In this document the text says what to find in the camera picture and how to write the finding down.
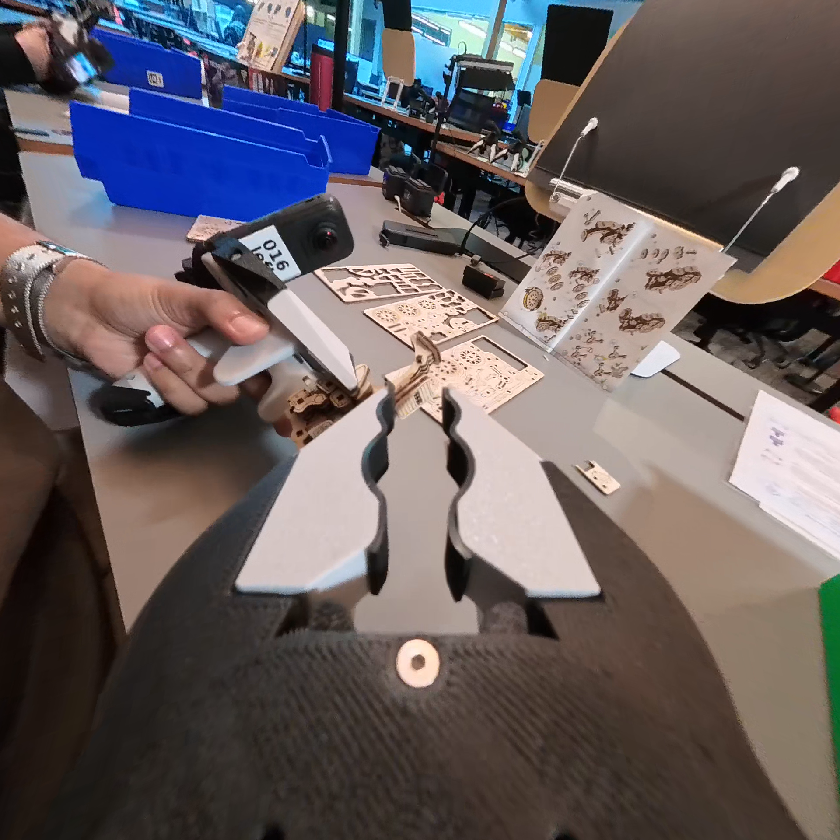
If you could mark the person's left hand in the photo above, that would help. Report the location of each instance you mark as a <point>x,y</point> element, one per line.
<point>111,315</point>

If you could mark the black flat device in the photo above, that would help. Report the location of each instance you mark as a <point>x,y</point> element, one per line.
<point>508,259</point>

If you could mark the silver wristband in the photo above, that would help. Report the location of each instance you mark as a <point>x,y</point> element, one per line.
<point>23,282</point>

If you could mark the red cylinder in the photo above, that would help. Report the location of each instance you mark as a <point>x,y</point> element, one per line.
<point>325,79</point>

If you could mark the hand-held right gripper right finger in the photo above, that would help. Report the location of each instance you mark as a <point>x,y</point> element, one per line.
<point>518,518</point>

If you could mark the beige chair back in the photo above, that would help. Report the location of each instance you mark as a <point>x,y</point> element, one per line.
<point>548,108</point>
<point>399,56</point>

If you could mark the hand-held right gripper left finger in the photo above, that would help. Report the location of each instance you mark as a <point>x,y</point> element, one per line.
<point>315,512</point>

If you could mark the small black robot arm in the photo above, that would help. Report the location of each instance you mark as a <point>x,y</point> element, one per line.
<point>525,144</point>
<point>489,141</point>

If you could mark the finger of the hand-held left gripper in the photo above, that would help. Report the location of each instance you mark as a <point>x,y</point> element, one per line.
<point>308,334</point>

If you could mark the wooden puzzle sheet small wheels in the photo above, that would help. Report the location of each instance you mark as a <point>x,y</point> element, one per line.
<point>420,321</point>

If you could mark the papers in plastic sleeve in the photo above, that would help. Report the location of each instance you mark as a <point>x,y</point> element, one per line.
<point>787,459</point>

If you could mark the wooden puzzle sheet large cutouts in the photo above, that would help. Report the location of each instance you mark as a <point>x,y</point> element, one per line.
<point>367,295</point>

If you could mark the dark printed box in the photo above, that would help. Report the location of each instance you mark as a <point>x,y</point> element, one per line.
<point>226,79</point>

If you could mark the long wooden table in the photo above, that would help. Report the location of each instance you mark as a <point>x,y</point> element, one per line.
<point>479,157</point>

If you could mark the grey desk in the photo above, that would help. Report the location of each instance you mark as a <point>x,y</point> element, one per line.
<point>656,459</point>

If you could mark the blue plastic bin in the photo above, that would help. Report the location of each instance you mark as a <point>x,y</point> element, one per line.
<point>328,131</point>
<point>197,170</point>
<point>144,62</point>

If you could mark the printed cardboard box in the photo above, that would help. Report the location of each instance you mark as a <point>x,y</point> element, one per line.
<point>269,33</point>

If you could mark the book stand with white base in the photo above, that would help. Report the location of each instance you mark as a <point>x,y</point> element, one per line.
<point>689,98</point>

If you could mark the wooden puzzle sheet rectangular window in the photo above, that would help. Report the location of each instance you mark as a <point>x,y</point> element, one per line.
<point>485,387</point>

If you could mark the green plastic bin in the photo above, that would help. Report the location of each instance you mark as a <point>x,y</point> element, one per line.
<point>832,656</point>

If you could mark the long black case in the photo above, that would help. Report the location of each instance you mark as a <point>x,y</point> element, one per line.
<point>426,239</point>

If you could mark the small black box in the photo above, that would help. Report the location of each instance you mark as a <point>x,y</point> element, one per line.
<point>484,281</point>

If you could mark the printed instruction booklet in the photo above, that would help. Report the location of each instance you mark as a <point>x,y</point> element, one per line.
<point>590,308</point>

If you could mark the black battery charger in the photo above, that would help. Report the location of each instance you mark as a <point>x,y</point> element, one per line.
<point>396,184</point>
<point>420,197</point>

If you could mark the small notched wooden piece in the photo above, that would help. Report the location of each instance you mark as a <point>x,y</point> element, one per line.
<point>600,479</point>

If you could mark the partly built wooden model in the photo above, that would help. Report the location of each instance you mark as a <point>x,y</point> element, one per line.
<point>315,410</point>

